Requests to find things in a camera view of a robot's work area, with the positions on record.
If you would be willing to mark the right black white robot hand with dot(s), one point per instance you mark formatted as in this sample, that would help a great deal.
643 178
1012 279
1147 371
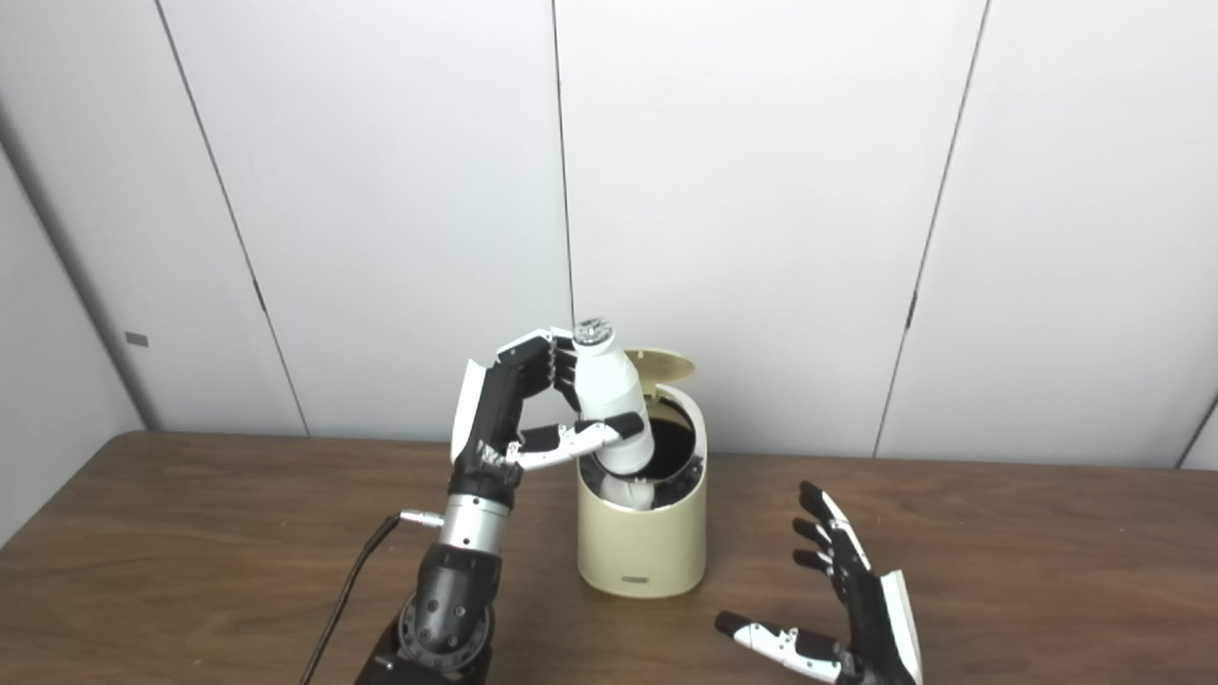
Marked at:
875 618

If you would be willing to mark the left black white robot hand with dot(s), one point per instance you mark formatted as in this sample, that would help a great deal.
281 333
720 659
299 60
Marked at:
490 419

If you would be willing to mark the small white plastic bottle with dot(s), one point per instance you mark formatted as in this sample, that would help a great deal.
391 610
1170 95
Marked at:
609 385

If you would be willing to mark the cream-colored lidded bin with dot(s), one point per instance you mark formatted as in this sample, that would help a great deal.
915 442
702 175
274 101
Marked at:
642 547

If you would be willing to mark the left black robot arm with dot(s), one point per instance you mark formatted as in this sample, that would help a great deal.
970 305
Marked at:
452 590

